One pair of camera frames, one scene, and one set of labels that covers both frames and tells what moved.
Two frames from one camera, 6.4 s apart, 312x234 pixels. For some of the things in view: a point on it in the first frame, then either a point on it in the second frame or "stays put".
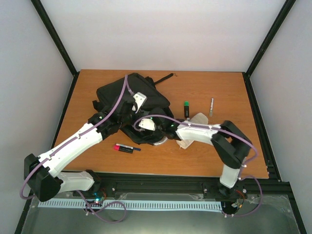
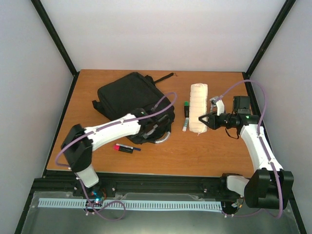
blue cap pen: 128,146 stays put
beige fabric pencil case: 200,118 -> 198,102
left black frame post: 45,17 stays put
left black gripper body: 126,120 -> 146,136
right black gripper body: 161,130 -> 216,124
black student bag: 126,86 stays put
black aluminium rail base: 208,185 stays put
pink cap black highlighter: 124,149 stays put
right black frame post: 282,14 stays put
